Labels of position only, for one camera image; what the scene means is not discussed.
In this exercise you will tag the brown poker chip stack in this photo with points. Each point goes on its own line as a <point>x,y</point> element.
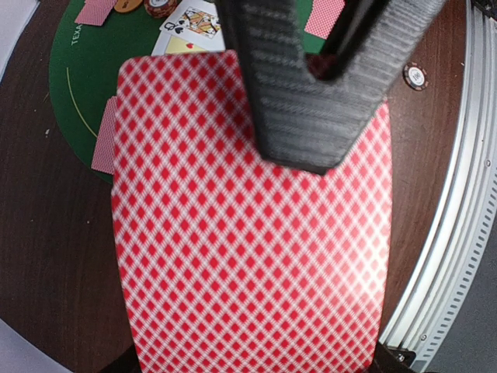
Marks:
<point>415,76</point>

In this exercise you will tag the face up queen card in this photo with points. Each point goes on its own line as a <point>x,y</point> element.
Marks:
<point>196,26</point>

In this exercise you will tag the red chips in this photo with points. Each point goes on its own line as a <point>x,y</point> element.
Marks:
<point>159,9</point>

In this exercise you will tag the red card deck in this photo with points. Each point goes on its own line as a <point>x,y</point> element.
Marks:
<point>229,263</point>

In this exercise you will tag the round green poker mat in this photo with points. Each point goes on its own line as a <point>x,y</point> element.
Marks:
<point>84,65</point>

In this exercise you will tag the red playing card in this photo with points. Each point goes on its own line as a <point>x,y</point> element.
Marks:
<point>103,154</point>
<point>323,16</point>
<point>94,13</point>

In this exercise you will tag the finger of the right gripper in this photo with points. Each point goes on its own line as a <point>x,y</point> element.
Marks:
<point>290,117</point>
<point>372,40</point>

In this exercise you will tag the orange big blind button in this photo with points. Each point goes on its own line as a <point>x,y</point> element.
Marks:
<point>126,6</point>

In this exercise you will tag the face up ace card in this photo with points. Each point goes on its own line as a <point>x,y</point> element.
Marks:
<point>168,44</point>

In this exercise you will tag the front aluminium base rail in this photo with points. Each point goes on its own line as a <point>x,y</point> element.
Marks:
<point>462,224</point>

